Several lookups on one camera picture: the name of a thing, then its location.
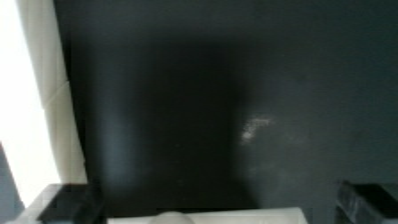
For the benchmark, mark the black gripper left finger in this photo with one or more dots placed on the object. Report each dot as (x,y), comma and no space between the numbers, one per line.
(68,204)

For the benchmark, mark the white front border rail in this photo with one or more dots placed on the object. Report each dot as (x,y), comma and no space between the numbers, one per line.
(37,126)

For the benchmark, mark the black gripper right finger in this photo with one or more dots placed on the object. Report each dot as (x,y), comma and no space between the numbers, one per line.
(366,203)

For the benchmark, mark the white drawer box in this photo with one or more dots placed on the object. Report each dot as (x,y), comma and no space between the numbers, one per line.
(258,216)

